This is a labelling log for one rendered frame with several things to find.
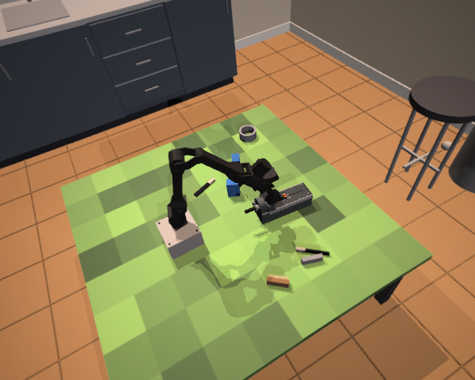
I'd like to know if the grey hollow cylinder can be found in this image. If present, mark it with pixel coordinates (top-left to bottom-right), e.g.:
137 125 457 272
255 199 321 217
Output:
239 125 257 143

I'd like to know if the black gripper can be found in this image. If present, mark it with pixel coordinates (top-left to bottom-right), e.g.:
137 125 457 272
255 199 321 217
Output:
253 177 283 206

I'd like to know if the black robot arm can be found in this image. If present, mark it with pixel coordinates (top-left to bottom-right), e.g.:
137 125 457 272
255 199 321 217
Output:
167 147 279 230

